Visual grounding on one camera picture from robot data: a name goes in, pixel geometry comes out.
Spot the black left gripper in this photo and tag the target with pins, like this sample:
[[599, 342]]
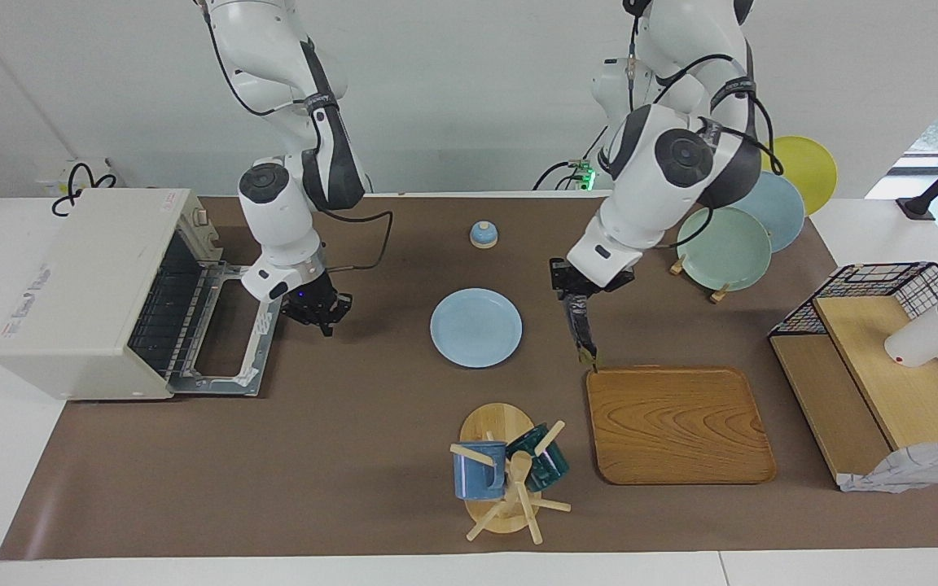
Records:
[[587, 283]]

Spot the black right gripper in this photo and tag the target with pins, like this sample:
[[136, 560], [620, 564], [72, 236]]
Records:
[[318, 299]]

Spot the dark purple eggplant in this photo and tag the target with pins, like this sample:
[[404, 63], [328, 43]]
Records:
[[581, 334]]

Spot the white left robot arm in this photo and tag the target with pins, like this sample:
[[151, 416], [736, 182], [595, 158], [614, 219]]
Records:
[[664, 179]]

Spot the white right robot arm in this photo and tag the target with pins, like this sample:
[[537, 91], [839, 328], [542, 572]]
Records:
[[282, 212]]

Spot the beige toaster oven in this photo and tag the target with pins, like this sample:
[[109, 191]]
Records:
[[86, 293]]

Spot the brown table mat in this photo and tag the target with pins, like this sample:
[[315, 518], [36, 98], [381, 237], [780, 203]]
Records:
[[355, 456]]

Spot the wooden plate rack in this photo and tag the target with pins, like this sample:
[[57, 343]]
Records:
[[717, 295]]

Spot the wooden mug tree stand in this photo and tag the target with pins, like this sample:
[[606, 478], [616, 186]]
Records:
[[497, 427]]

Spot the pale green plate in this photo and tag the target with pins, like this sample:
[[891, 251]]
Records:
[[721, 248]]

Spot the wooden serving tray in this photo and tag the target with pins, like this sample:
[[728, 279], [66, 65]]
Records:
[[677, 423]]

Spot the dark green mug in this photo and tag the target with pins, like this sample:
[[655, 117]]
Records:
[[549, 464]]

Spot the blue mug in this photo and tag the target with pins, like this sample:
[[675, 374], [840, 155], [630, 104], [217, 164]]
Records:
[[475, 480]]

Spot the light blue racked plate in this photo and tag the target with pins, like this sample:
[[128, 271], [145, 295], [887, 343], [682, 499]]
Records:
[[782, 216]]

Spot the yellow plate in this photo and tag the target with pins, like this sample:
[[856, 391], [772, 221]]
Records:
[[811, 167]]

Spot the white cup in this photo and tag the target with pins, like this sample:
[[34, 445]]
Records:
[[925, 338]]

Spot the white marbled cloth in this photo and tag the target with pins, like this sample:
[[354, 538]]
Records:
[[909, 470]]

